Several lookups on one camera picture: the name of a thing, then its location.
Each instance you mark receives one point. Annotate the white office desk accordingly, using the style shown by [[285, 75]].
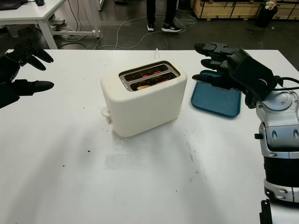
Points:
[[28, 12]]

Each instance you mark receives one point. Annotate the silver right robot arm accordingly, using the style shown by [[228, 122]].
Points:
[[280, 121]]

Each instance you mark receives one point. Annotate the wooden crate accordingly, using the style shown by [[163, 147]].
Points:
[[224, 9]]

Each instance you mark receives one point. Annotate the black computer mouse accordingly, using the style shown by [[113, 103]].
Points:
[[39, 2]]

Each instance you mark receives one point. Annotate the grey storage box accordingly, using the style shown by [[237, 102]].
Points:
[[16, 31]]

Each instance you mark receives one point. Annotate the toast slice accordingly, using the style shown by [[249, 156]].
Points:
[[143, 87]]

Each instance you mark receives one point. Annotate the person in beige jacket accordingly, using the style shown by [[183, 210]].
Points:
[[150, 11]]

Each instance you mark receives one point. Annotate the black laptop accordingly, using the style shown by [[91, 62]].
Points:
[[11, 4]]

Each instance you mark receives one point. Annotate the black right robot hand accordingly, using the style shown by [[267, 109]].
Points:
[[252, 74]]

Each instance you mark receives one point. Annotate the blue plastic tray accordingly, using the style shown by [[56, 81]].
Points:
[[215, 102]]

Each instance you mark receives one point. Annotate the cream two-slot toaster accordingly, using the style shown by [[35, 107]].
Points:
[[144, 109]]

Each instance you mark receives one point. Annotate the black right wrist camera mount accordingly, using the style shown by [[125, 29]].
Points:
[[252, 100]]

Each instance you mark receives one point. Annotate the white sneaker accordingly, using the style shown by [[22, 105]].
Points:
[[57, 20]]

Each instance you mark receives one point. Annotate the black trash bin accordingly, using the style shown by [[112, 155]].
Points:
[[265, 16]]

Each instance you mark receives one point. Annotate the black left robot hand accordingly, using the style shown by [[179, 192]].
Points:
[[7, 70]]

